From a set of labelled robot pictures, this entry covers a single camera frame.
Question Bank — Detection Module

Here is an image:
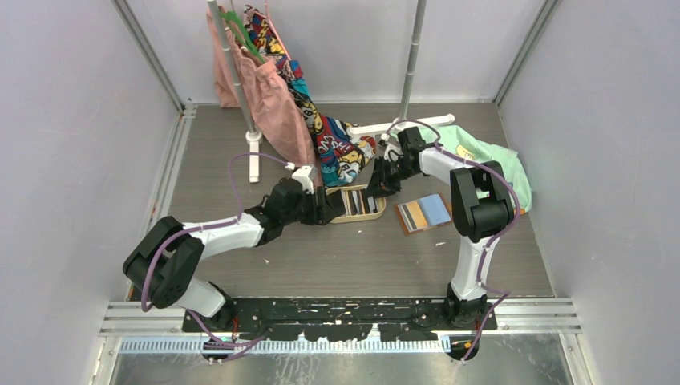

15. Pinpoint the green clothes hanger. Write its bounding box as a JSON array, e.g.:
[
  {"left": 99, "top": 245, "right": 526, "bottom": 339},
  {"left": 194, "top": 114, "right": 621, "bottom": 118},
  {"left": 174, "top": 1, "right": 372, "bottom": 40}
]
[{"left": 221, "top": 10, "right": 266, "bottom": 64}]

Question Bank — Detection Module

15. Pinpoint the white rack stand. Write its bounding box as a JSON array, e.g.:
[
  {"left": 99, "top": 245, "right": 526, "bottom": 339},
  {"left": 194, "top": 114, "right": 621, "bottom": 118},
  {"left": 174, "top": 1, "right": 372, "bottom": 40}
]
[
  {"left": 207, "top": 0, "right": 263, "bottom": 152},
  {"left": 347, "top": 0, "right": 427, "bottom": 139}
]

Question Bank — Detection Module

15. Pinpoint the pink hanging garment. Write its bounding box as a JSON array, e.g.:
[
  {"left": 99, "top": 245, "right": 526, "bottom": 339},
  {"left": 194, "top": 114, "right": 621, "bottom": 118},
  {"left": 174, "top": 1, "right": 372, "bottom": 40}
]
[{"left": 206, "top": 11, "right": 318, "bottom": 166}]

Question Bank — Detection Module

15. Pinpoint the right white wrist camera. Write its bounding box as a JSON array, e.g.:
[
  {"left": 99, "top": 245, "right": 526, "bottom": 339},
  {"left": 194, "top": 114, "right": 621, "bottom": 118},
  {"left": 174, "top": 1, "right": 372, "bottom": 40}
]
[{"left": 378, "top": 133, "right": 403, "bottom": 162}]

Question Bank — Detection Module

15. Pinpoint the right white rack stand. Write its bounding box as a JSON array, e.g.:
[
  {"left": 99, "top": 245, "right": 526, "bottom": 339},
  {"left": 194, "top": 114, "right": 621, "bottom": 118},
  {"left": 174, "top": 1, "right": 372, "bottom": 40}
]
[{"left": 347, "top": 0, "right": 427, "bottom": 139}]

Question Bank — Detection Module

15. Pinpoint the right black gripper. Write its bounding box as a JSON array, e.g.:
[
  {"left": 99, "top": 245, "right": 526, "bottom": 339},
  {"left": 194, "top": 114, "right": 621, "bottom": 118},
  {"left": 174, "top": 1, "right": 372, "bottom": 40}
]
[{"left": 364, "top": 156, "right": 418, "bottom": 201}]

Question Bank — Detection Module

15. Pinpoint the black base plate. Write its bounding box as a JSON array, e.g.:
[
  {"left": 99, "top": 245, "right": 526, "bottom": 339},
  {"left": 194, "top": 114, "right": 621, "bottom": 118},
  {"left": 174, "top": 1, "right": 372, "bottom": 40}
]
[{"left": 182, "top": 295, "right": 498, "bottom": 359}]

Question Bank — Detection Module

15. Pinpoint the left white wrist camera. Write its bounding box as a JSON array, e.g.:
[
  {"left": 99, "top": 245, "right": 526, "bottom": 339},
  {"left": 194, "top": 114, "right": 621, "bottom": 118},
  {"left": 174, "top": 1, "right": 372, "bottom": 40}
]
[{"left": 291, "top": 164, "right": 318, "bottom": 194}]

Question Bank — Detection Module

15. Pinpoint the mint green garment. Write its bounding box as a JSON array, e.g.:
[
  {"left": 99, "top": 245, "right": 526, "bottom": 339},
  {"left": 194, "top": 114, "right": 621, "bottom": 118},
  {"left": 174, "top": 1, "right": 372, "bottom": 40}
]
[{"left": 435, "top": 125, "right": 532, "bottom": 214}]

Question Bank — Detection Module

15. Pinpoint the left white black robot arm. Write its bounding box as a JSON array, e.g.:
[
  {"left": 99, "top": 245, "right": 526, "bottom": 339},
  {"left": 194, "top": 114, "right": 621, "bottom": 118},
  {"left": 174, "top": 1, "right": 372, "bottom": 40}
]
[{"left": 122, "top": 178, "right": 346, "bottom": 331}]

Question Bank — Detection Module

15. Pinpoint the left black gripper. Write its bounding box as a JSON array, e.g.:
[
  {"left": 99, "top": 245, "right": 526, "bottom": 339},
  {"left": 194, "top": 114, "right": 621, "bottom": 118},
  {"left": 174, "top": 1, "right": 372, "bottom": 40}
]
[{"left": 281, "top": 185, "right": 336, "bottom": 225}]

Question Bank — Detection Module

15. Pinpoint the colourful comic print garment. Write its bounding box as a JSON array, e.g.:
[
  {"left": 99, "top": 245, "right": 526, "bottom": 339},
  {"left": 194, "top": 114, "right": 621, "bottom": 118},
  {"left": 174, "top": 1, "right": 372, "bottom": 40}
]
[{"left": 243, "top": 5, "right": 376, "bottom": 187}]

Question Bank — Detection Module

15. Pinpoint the brown leather card holder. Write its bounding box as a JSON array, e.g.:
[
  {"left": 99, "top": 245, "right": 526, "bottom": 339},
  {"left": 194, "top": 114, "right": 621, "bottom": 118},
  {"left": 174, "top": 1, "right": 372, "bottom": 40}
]
[{"left": 395, "top": 193, "right": 453, "bottom": 235}]

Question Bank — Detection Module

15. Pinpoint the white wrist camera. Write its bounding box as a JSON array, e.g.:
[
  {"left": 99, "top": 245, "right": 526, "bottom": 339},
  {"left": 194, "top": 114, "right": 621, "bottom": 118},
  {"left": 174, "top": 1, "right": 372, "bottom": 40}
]
[
  {"left": 291, "top": 164, "right": 318, "bottom": 194},
  {"left": 378, "top": 133, "right": 403, "bottom": 162}
]

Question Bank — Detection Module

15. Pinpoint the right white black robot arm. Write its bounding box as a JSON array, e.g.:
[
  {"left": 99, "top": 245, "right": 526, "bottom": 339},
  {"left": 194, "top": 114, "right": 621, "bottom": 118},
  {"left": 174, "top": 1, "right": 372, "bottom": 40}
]
[{"left": 366, "top": 127, "right": 516, "bottom": 330}]

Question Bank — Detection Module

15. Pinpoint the beige oval card tray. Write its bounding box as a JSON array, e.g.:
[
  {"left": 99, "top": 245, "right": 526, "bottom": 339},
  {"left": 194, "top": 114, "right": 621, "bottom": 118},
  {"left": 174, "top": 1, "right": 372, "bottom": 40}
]
[{"left": 326, "top": 184, "right": 387, "bottom": 224}]

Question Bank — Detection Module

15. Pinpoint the left white rack stand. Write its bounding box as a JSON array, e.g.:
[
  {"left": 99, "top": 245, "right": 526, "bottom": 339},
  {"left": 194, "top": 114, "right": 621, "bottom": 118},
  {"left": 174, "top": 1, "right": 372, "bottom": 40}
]
[{"left": 207, "top": 0, "right": 263, "bottom": 152}]

